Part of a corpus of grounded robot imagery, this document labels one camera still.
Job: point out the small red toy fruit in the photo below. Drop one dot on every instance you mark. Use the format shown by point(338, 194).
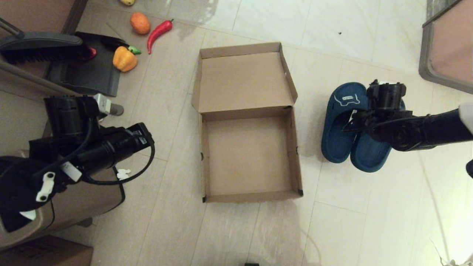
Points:
point(92, 53)

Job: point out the yellow toy fruit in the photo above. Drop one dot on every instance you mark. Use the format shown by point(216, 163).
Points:
point(127, 2)

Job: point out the orange toy fruit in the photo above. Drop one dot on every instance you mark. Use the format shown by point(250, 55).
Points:
point(140, 23)

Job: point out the orange toy bell pepper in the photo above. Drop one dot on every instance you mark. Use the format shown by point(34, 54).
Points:
point(125, 59)

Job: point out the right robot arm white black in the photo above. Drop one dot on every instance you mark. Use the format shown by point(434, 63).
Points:
point(436, 129)

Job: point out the black broom brush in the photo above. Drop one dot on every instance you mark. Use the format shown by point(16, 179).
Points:
point(44, 46)

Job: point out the white crumpled tissue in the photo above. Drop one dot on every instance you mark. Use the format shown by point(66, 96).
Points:
point(125, 173)

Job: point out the dark toy eggplant green stem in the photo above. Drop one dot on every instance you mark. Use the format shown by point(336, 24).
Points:
point(135, 50)

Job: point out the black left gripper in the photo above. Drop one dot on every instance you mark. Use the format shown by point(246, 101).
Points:
point(107, 153)

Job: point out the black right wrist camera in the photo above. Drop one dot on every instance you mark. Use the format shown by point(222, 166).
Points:
point(386, 96)

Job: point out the red toy chili pepper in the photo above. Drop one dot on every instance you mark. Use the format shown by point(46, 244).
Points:
point(158, 32)

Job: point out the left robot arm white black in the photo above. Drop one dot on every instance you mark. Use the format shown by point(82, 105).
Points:
point(18, 184)

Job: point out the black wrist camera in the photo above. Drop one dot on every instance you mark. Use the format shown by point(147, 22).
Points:
point(68, 114)
point(386, 96)

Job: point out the brown trash bin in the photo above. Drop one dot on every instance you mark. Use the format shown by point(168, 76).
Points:
point(85, 199)

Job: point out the black plastic dustpan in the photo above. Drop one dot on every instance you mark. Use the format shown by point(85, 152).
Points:
point(92, 75)

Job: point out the brown cardboard shoe box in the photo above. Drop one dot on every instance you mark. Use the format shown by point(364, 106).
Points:
point(244, 81)

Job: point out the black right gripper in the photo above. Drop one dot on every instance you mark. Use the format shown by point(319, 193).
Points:
point(380, 123)

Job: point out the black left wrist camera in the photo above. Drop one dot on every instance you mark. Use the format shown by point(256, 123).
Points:
point(68, 114)

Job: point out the brown metal furniture frame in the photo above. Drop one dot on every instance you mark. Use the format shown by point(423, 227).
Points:
point(37, 81)

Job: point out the brown cabinet dark edge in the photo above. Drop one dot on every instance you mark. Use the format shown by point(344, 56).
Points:
point(37, 14)

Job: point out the dark blue rubber slipper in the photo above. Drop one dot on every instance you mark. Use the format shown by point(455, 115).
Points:
point(336, 129)
point(369, 155)

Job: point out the plain brown cardboard carton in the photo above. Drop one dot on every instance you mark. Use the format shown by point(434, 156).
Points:
point(44, 255)

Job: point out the black trash bag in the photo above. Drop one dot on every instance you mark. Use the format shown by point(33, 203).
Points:
point(13, 224)

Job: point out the white crumpled paper waste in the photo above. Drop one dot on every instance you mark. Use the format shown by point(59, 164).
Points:
point(27, 215)

